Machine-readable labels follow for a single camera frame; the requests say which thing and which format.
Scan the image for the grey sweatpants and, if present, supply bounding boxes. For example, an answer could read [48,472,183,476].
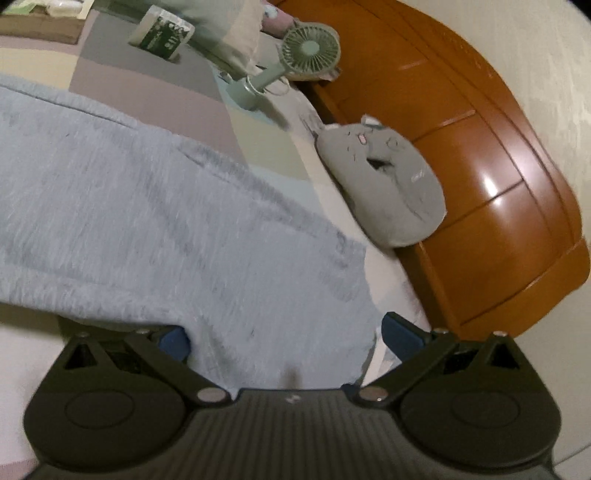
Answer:
[1,76,380,391]

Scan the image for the wooden headboard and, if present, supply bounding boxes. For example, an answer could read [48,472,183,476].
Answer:
[280,1,590,340]

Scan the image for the grey plush cushion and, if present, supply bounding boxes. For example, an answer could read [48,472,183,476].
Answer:
[315,115,447,249]

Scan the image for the patchwork bed sheet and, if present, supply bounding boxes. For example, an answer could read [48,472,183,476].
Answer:
[1,12,428,479]

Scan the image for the green handheld fan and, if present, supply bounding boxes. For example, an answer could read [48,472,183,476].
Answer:
[226,22,342,110]

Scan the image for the green white tissue pack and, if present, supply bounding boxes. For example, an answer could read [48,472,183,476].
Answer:
[128,5,194,61]

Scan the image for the patchwork pillow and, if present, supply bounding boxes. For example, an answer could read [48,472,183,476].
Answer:
[166,0,263,78]

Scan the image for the green paperback book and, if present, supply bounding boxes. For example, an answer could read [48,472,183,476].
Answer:
[1,0,94,45]

